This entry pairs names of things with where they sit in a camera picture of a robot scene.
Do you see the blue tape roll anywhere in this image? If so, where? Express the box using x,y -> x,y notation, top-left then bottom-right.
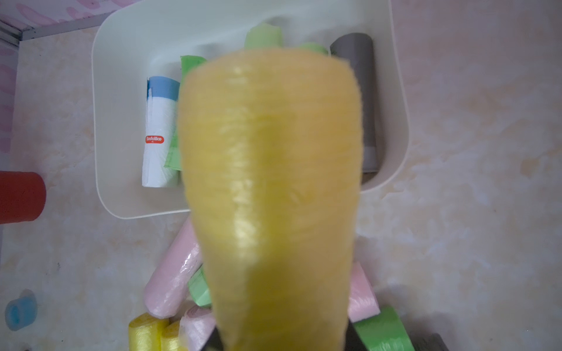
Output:
4,290 -> 38,331

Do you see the white plastic storage box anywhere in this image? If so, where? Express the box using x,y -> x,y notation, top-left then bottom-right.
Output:
92,1 -> 411,219

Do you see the white roll blue cap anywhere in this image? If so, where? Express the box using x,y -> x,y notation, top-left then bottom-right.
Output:
141,76 -> 180,188

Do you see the pink roll lower middle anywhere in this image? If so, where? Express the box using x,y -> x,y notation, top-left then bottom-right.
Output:
179,306 -> 216,351

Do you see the dark green roll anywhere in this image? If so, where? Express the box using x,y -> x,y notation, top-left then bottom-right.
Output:
163,54 -> 208,172

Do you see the pink roll with label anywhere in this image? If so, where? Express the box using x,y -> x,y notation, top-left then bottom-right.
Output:
348,263 -> 381,323

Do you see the grey roll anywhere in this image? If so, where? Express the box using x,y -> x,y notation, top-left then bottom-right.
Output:
330,32 -> 378,173
411,333 -> 449,351

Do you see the pink roll upper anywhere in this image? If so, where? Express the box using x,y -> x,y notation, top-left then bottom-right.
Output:
143,218 -> 203,319

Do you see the red pen holder cup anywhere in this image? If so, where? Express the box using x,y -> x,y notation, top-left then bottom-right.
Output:
0,171 -> 46,225

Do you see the light green roll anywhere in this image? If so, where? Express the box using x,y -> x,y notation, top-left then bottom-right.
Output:
244,23 -> 284,50

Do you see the yellow roll with label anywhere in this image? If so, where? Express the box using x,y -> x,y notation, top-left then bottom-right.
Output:
178,48 -> 363,350

